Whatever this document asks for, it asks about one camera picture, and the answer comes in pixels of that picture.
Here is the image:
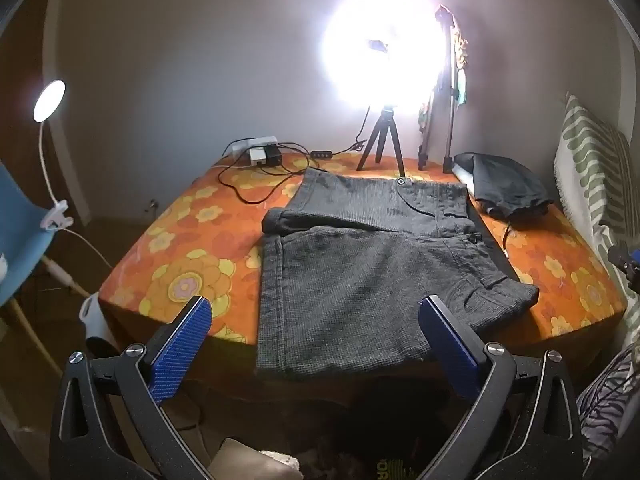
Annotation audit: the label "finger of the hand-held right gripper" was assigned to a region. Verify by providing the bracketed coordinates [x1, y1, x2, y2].
[609, 240, 640, 293]

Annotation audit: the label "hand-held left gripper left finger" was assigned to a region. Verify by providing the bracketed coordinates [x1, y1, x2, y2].
[48, 295, 213, 480]

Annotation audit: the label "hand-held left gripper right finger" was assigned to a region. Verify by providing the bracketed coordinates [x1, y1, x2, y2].
[415, 296, 585, 480]

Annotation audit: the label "grey pants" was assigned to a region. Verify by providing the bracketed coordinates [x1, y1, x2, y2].
[256, 167, 541, 380]

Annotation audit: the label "white plastic object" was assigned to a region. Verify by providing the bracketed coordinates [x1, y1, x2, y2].
[77, 294, 118, 346]

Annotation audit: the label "green striped pillow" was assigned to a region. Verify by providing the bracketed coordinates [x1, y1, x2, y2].
[552, 92, 640, 281]

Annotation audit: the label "orange floral bedsheet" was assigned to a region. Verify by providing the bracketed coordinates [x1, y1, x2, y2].
[98, 152, 628, 361]

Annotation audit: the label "zebra patterned cloth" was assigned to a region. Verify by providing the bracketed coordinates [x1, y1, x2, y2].
[575, 345, 640, 461]

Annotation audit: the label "dark folded clothes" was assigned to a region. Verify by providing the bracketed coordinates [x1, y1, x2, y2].
[452, 152, 556, 221]

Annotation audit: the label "blue chair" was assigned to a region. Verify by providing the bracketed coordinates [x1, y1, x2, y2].
[0, 160, 93, 376]

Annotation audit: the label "white power strip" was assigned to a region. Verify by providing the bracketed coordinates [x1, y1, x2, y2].
[230, 135, 278, 158]

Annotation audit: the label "tall silver tripod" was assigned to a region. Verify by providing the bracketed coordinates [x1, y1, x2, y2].
[417, 5, 463, 173]

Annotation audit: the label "small black tripod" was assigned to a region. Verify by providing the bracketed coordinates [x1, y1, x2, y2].
[356, 105, 407, 177]

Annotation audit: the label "colourful hanging cloth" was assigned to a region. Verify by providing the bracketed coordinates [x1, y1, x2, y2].
[417, 15, 472, 133]

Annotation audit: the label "white clip lamp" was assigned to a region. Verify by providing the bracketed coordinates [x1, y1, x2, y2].
[32, 79, 113, 268]

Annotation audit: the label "loose black cable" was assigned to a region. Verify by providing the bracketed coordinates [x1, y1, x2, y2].
[501, 217, 516, 261]

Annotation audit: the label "black ring light cable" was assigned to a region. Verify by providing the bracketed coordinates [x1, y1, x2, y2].
[216, 140, 371, 206]

